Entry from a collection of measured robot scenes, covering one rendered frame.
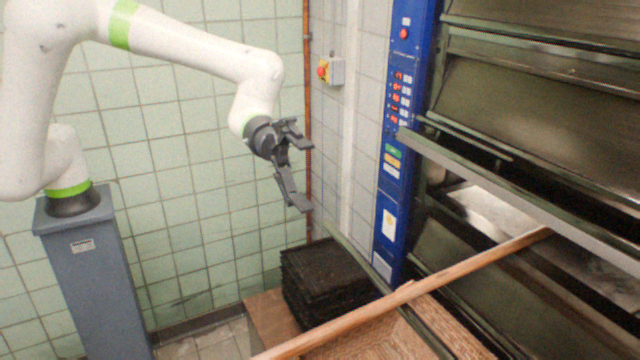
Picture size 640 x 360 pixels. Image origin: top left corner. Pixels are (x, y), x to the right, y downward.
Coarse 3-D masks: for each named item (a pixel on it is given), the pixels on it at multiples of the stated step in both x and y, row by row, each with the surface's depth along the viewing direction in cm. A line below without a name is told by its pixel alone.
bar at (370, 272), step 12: (324, 228) 122; (336, 228) 118; (336, 240) 115; (348, 240) 113; (348, 252) 110; (360, 264) 105; (372, 276) 101; (384, 288) 97; (408, 312) 90; (408, 324) 90; (420, 324) 87; (420, 336) 87; (432, 336) 85; (432, 348) 83; (444, 348) 82
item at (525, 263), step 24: (432, 192) 135; (456, 216) 124; (480, 216) 123; (480, 240) 117; (504, 240) 112; (528, 264) 104; (552, 264) 104; (552, 288) 99; (576, 288) 96; (576, 312) 95; (600, 312) 90; (624, 312) 90; (624, 336) 86
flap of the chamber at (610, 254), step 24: (408, 144) 113; (456, 144) 116; (456, 168) 99; (504, 168) 103; (504, 192) 87; (552, 192) 92; (552, 216) 79; (600, 216) 84; (576, 240) 75; (624, 264) 68
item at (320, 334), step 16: (512, 240) 108; (528, 240) 108; (480, 256) 102; (496, 256) 103; (448, 272) 97; (464, 272) 98; (416, 288) 92; (432, 288) 94; (368, 304) 88; (384, 304) 88; (400, 304) 90; (336, 320) 84; (352, 320) 85; (304, 336) 81; (320, 336) 81; (272, 352) 78; (288, 352) 78
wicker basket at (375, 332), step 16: (400, 288) 144; (416, 304) 144; (432, 304) 138; (368, 320) 143; (384, 320) 148; (400, 320) 151; (432, 320) 138; (448, 320) 132; (336, 336) 138; (352, 336) 143; (368, 336) 148; (384, 336) 152; (400, 336) 151; (416, 336) 144; (464, 336) 127; (304, 352) 134; (320, 352) 138; (336, 352) 143; (352, 352) 147; (368, 352) 151; (384, 352) 151; (400, 352) 150; (416, 352) 144; (432, 352) 138; (464, 352) 127
